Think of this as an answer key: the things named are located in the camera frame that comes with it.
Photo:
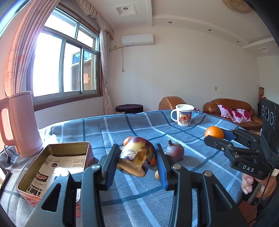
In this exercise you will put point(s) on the small yellowish round fruit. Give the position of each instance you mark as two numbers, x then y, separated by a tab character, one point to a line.
157	175

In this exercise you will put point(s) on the white printed mug with lid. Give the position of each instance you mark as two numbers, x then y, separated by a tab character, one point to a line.
182	114

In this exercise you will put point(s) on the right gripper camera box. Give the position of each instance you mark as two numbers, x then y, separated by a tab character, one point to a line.
269	115

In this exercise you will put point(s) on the brown leather sofa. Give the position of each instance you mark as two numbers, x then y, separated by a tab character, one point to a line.
212	108

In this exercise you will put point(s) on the pink left curtain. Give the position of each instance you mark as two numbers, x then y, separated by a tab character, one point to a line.
23	44

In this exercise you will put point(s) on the black phone on table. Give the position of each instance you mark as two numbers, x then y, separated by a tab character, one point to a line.
4	177

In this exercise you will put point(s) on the rotten cut apple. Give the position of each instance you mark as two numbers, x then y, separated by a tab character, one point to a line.
135	158

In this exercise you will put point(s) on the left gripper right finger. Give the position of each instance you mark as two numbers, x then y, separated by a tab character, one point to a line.
178	179

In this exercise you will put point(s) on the rectangular metal tin box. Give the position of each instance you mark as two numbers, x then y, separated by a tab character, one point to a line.
61	149

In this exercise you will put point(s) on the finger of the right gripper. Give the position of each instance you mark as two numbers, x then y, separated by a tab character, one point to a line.
241	136
220	145

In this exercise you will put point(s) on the blue plaid tablecloth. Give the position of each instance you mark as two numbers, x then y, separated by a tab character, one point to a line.
136	197

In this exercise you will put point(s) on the pink curtain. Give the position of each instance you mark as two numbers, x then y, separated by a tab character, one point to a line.
23	44
106	35

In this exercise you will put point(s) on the brown leather armchair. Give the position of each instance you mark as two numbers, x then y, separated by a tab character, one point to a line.
170	102

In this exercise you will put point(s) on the woven ceiling ornament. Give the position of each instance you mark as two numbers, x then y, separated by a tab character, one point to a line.
238	6

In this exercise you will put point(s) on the pink right curtain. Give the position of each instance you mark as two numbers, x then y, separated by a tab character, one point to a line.
106	35

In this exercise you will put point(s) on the pink floral cushion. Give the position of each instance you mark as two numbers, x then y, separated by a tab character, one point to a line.
236	116

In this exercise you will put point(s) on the orange fruit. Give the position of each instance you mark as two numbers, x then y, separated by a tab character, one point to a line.
125	142
214	131

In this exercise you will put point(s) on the printed paper in tin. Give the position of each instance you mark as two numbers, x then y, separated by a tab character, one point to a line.
53	167

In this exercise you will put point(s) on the pink electric kettle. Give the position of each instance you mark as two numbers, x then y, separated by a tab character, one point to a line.
20	128

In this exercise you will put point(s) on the window with wooden frame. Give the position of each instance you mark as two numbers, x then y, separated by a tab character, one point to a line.
65	65

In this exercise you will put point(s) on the dark round stool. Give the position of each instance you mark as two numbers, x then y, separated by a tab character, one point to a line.
129	108

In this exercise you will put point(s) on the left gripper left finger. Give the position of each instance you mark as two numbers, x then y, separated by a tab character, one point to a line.
98	177

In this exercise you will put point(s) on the white wall air conditioner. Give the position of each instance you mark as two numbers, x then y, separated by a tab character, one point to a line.
137	40

